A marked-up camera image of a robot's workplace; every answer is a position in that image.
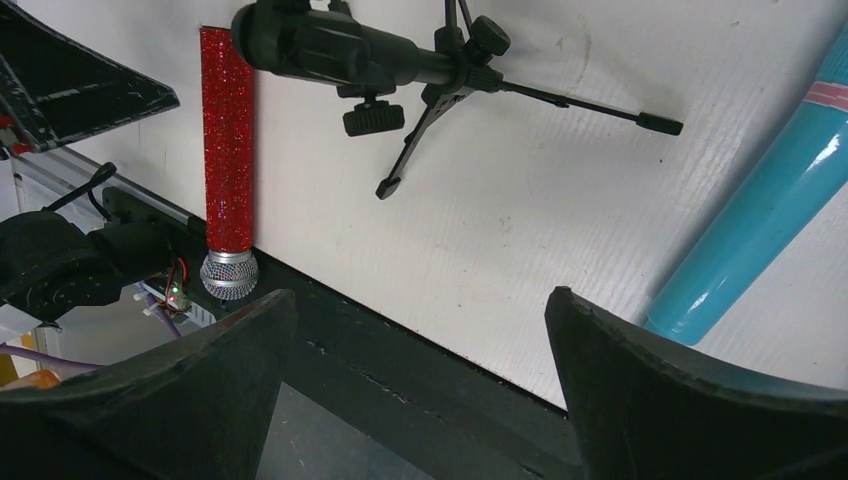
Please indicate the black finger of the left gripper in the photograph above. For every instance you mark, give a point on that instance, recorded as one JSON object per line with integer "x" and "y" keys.
{"x": 56, "y": 91}

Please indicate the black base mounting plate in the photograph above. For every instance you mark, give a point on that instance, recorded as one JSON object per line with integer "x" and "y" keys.
{"x": 338, "y": 370}

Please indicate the left circuit board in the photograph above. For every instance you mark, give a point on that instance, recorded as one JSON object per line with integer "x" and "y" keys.
{"x": 165, "y": 293}

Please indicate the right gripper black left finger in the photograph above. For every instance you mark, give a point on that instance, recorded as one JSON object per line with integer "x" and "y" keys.
{"x": 166, "y": 391}

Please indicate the black shock-mount tripod stand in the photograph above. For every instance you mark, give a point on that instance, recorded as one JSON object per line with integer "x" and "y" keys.
{"x": 291, "y": 39}

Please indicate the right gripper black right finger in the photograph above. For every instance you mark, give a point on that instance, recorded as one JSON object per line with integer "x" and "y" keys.
{"x": 645, "y": 407}

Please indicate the teal microphone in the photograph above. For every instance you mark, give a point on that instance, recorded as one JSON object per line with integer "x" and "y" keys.
{"x": 803, "y": 168}

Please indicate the red glitter microphone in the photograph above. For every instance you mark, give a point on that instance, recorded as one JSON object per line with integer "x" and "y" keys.
{"x": 230, "y": 270}

